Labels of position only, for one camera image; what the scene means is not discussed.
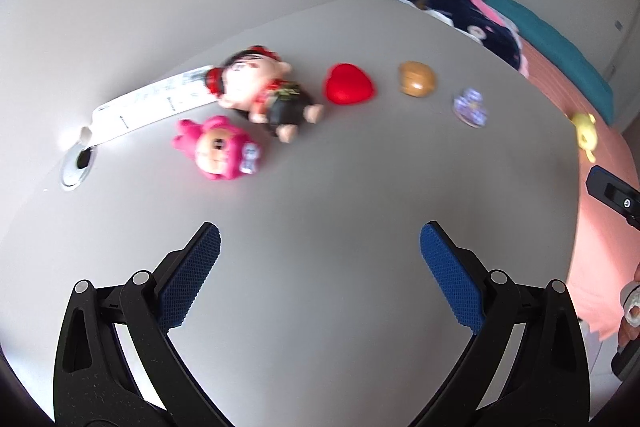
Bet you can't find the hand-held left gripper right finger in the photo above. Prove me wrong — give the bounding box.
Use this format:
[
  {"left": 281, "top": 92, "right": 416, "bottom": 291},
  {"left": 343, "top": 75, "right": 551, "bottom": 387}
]
[{"left": 419, "top": 221, "right": 591, "bottom": 427}]

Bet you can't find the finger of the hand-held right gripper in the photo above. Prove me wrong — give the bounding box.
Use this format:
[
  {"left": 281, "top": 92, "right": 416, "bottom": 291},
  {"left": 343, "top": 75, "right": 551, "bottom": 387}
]
[{"left": 586, "top": 164, "right": 640, "bottom": 233}]

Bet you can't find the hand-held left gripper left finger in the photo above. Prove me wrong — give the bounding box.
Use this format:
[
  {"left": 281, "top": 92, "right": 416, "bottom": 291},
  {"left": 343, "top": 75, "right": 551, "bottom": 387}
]
[{"left": 52, "top": 222, "right": 222, "bottom": 427}]

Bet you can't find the person's right hand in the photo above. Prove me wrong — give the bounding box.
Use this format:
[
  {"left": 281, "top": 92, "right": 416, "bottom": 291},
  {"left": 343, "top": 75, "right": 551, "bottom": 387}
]
[{"left": 617, "top": 263, "right": 640, "bottom": 349}]

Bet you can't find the small yellow plush toy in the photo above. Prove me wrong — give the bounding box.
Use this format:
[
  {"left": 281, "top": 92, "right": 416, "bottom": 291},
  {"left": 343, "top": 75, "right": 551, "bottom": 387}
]
[{"left": 570, "top": 112, "right": 600, "bottom": 164}]

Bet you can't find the pink bedsheet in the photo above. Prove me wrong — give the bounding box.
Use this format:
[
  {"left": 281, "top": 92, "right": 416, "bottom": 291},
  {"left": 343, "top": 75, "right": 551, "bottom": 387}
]
[{"left": 520, "top": 42, "right": 640, "bottom": 343}]

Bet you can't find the pink hooded plush doll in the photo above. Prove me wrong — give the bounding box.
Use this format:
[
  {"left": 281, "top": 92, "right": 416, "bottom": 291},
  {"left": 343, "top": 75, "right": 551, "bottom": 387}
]
[{"left": 171, "top": 115, "right": 264, "bottom": 182}]

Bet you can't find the teal blanket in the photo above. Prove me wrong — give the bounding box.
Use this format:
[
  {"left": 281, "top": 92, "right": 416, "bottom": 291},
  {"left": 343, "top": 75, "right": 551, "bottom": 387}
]
[{"left": 484, "top": 0, "right": 615, "bottom": 126}]

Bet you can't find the small purple printed item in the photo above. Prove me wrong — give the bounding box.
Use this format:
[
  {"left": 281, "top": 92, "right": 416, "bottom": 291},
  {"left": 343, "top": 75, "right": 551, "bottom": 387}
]
[{"left": 452, "top": 88, "right": 490, "bottom": 128}]

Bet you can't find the white paper strip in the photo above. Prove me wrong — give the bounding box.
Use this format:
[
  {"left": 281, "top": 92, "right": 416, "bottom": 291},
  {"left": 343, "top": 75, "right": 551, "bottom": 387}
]
[{"left": 80, "top": 64, "right": 218, "bottom": 145}]

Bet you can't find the black haired doll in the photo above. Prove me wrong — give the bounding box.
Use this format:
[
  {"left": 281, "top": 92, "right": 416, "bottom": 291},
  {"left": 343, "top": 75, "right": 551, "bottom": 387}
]
[{"left": 204, "top": 46, "right": 326, "bottom": 144}]

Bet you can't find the brown bun toy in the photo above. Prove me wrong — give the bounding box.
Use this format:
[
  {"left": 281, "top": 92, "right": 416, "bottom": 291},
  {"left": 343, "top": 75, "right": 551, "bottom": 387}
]
[{"left": 398, "top": 61, "right": 437, "bottom": 98}]

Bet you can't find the red heart toy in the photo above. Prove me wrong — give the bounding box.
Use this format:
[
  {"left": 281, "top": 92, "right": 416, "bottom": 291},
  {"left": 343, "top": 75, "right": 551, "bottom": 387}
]
[{"left": 324, "top": 63, "right": 377, "bottom": 105}]

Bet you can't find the navy printed cloth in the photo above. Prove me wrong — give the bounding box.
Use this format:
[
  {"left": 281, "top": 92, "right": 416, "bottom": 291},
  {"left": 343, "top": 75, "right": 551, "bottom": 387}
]
[{"left": 425, "top": 0, "right": 523, "bottom": 70}]

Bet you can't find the grey desk cable grommet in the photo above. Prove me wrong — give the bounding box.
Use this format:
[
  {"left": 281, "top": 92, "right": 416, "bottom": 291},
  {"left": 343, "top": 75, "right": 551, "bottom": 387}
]
[{"left": 60, "top": 141, "right": 95, "bottom": 192}]

